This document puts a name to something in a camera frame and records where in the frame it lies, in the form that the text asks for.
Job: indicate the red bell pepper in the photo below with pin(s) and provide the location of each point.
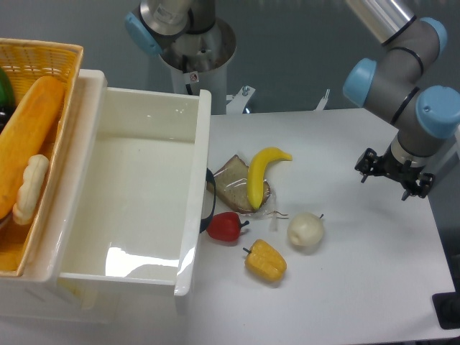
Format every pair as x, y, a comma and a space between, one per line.
226, 227

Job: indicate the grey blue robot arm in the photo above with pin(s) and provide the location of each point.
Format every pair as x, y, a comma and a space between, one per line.
424, 119

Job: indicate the dark eggplant toy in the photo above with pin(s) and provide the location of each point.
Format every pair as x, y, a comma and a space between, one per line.
6, 113

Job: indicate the cream peanut-shaped toy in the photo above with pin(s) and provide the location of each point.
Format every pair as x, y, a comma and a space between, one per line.
29, 192

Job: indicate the bread slice in plastic wrap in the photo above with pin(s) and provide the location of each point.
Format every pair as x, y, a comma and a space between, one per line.
231, 190

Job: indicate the orange baguette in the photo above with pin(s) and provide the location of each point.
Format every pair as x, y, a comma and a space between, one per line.
25, 133

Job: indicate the white plastic drawer bin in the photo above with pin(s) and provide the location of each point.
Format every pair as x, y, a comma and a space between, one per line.
123, 220

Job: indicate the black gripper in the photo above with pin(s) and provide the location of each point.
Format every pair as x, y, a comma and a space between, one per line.
411, 179

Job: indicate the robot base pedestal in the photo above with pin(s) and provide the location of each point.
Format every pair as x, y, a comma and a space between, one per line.
190, 40

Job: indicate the white table clamp bracket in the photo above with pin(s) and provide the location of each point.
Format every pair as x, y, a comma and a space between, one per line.
239, 103

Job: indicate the yellow wicker basket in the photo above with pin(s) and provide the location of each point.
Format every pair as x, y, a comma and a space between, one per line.
24, 61

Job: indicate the white bracket right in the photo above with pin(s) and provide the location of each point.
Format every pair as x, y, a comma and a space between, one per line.
323, 101

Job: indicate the black device at table edge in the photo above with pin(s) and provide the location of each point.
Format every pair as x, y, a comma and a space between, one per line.
447, 309

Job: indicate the black drawer handle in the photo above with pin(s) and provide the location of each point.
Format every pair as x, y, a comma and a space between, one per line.
210, 201

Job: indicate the green pepper toy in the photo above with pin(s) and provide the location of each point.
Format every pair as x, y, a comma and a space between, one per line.
7, 93

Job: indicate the yellow bell pepper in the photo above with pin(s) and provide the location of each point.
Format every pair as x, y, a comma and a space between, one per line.
265, 262

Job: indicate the yellow banana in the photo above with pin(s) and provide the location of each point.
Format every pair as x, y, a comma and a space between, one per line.
256, 173

